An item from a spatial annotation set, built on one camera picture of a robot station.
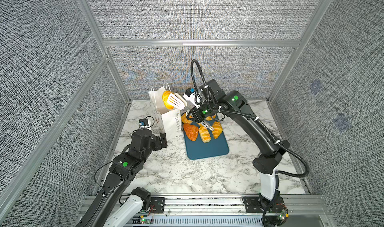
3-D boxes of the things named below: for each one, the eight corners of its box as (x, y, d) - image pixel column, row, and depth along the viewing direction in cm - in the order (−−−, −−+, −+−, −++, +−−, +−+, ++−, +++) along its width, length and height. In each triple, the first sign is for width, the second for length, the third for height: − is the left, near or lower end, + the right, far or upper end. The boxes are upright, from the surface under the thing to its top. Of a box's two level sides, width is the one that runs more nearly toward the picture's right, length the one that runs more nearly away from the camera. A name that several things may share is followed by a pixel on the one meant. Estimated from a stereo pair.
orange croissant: (179, 135, 100) (179, 132, 97) (185, 125, 106) (185, 122, 102) (193, 141, 97) (194, 138, 94) (199, 131, 103) (199, 127, 99)
